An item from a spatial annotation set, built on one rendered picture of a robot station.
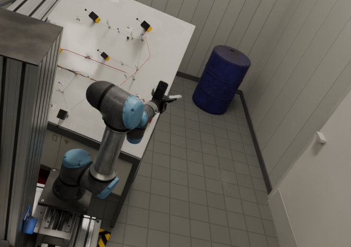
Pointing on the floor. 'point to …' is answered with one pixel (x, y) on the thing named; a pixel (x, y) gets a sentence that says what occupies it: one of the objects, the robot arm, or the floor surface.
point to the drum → (220, 79)
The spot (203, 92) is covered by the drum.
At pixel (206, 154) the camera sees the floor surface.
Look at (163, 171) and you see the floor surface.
